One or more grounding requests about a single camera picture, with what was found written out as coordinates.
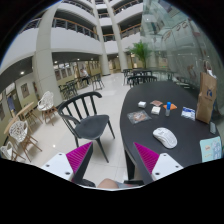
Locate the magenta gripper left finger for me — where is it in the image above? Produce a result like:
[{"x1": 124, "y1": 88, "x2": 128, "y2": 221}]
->
[{"x1": 41, "y1": 141, "x2": 94, "y2": 186}]

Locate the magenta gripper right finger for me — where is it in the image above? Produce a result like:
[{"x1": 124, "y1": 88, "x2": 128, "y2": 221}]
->
[{"x1": 133, "y1": 141, "x2": 184, "y2": 185}]

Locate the white computer mouse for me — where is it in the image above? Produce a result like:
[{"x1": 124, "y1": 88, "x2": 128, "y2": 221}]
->
[{"x1": 153, "y1": 127, "x2": 177, "y2": 149}]

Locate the clear plastic snack packet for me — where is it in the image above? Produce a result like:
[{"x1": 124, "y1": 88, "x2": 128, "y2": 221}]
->
[{"x1": 127, "y1": 110, "x2": 151, "y2": 124}]

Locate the black round table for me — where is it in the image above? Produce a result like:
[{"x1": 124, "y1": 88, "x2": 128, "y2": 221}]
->
[{"x1": 119, "y1": 80, "x2": 223, "y2": 181}]

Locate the white square packet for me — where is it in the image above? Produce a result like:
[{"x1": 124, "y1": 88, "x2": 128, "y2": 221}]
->
[{"x1": 151, "y1": 106, "x2": 161, "y2": 115}]

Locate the black wooden chair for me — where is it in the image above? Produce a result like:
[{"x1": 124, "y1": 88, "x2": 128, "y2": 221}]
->
[{"x1": 58, "y1": 91, "x2": 114, "y2": 161}]

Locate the small white box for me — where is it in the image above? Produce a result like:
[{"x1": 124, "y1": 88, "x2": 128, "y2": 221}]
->
[{"x1": 138, "y1": 101, "x2": 147, "y2": 108}]

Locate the brown small packet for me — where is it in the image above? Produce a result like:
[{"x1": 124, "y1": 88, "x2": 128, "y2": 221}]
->
[{"x1": 150, "y1": 100, "x2": 163, "y2": 106}]

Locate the orange packet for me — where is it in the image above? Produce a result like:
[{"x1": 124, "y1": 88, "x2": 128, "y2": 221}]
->
[{"x1": 163, "y1": 103, "x2": 177, "y2": 110}]

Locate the small bottle blue cap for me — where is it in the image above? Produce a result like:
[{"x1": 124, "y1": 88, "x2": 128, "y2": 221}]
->
[{"x1": 165, "y1": 102, "x2": 171, "y2": 116}]

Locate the white blue wipes packet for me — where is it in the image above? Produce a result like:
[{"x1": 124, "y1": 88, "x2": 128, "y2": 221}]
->
[{"x1": 181, "y1": 107, "x2": 195, "y2": 120}]

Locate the light blue card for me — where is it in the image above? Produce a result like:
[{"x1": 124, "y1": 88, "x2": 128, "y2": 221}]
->
[{"x1": 200, "y1": 137, "x2": 222, "y2": 162}]

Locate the white lattice chair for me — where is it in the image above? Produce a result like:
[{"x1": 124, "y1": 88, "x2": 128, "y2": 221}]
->
[
  {"x1": 37, "y1": 91, "x2": 57, "y2": 120},
  {"x1": 0, "y1": 142, "x2": 21, "y2": 161},
  {"x1": 9, "y1": 121, "x2": 38, "y2": 157}
]

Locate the wooden cafe table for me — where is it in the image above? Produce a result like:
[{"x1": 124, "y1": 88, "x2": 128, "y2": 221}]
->
[{"x1": 4, "y1": 102, "x2": 41, "y2": 135}]

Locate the brown paper bag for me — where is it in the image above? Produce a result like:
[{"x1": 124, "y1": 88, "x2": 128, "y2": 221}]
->
[{"x1": 196, "y1": 61, "x2": 217, "y2": 123}]

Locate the seated person in white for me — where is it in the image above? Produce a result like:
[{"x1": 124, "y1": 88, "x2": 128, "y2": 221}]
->
[{"x1": 80, "y1": 69, "x2": 89, "y2": 84}]

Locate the green potted palm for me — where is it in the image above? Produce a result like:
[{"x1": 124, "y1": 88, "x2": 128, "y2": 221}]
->
[{"x1": 128, "y1": 41, "x2": 152, "y2": 68}]

